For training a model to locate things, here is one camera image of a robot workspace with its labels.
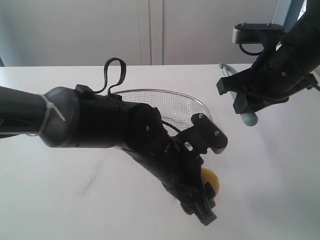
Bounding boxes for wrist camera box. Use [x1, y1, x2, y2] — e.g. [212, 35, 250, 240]
[191, 113, 228, 154]
[231, 22, 284, 45]

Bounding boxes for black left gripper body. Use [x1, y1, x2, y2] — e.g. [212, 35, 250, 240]
[124, 134, 208, 200]

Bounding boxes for white cable tie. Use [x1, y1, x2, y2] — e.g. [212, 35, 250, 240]
[26, 94, 66, 137]

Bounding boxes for blue window frame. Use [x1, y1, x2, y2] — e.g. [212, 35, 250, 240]
[271, 0, 305, 30]

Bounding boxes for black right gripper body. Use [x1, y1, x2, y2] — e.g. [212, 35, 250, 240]
[247, 37, 318, 110]

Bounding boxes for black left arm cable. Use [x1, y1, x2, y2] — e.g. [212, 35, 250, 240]
[94, 57, 127, 96]

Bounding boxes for metal wire mesh basket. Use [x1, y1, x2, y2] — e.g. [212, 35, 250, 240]
[109, 88, 213, 153]

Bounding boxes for teal handled peeler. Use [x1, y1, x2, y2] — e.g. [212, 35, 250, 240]
[219, 63, 258, 127]

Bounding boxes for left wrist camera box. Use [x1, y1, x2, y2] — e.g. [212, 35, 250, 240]
[191, 113, 228, 154]

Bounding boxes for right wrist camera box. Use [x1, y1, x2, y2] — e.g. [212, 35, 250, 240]
[231, 22, 284, 45]

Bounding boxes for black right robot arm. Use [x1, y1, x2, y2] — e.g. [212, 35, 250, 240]
[216, 0, 320, 114]

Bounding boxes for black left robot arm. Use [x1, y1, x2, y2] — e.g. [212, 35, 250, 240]
[0, 85, 218, 226]

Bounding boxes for yellow lemon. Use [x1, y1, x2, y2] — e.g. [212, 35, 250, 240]
[201, 167, 220, 196]

